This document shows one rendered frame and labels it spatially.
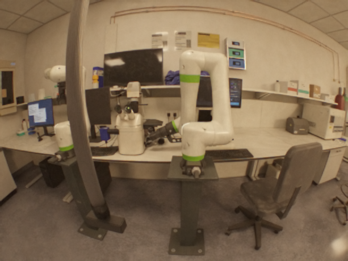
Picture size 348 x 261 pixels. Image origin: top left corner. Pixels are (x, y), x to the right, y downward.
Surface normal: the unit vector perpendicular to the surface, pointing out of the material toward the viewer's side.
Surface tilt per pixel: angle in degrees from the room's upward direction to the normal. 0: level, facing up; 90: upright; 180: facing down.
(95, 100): 86
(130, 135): 91
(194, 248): 0
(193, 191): 90
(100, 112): 86
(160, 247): 0
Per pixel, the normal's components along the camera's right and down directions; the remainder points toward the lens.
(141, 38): -0.01, 0.27
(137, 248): -0.01, -0.96
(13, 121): 1.00, 0.00
